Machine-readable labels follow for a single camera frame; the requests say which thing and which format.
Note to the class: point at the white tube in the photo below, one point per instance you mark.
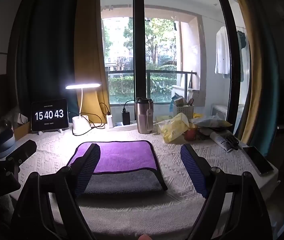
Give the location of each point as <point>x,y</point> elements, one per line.
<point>219,138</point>

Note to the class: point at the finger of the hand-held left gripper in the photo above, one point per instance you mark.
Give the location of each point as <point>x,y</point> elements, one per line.
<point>23,150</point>

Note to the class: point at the tablet with clock display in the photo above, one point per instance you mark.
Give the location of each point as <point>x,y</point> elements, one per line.
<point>49,115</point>

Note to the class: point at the yellow plastic bag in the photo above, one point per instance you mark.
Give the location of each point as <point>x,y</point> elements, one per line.
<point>173,128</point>

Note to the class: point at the teal curtain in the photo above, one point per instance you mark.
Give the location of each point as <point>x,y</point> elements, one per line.
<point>273,92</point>

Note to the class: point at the grey towel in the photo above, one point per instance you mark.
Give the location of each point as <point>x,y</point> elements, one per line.
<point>127,182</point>

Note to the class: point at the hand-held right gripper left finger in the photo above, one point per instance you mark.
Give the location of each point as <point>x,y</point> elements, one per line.
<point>87,173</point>

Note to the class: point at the hanging teal garment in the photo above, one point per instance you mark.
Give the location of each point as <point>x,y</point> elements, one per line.
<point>242,40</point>

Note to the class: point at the white textured tablecloth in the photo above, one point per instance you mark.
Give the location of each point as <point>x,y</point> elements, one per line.
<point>177,192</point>

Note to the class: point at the white power strip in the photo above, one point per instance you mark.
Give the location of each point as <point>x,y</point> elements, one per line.
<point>119,127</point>

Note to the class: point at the steel tumbler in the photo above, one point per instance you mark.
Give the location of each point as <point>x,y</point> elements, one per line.
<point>144,117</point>

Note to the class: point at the yellow curtain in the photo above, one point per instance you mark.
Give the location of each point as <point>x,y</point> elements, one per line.
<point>88,42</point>
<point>254,55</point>

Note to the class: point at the orange cup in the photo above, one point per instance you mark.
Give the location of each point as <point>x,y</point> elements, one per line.
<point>190,135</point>

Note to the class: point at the black window frame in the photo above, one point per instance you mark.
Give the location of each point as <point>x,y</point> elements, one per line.
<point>139,42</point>

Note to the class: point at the white charger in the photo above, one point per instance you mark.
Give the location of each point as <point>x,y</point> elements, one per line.
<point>110,121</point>

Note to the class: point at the grey snack bag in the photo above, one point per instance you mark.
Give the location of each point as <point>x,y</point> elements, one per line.
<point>214,123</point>

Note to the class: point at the cardboard box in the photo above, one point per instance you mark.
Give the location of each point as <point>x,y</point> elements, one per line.
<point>22,130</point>

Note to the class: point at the white tablet stand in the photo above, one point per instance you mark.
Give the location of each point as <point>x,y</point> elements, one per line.
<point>40,130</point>

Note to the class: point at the smartphone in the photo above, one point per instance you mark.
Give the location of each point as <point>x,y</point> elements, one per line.
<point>258,161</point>

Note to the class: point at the purple towel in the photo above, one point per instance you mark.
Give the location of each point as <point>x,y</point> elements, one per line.
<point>125,155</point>

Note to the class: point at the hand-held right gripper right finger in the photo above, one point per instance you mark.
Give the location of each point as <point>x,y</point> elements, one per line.
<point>194,173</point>

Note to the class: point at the balcony railing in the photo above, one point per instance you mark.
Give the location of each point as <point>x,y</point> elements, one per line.
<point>162,73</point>

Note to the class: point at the white dome security camera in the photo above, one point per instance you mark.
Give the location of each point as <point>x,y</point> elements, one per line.
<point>3,140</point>

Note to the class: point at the hanging white shirt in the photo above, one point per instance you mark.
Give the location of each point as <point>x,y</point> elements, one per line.
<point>222,52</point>

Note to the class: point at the black charger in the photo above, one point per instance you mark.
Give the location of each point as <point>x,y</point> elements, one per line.
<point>126,117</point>

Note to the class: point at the white desk lamp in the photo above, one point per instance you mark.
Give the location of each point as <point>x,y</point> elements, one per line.
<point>79,126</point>

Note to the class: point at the white perforated basket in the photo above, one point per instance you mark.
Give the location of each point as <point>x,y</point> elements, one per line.
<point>183,111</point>

